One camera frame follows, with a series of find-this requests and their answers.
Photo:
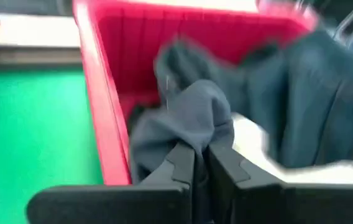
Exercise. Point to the white crumpled garment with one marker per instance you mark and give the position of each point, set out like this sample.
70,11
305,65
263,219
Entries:
257,146

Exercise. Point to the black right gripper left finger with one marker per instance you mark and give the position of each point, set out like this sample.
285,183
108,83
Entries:
117,205

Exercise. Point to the dark navy garment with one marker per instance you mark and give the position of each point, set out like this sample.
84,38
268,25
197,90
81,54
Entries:
195,112

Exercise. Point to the red plastic laundry bin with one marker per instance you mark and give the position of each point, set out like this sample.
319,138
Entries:
133,37

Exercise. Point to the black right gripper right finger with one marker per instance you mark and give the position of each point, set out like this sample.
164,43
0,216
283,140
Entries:
273,205

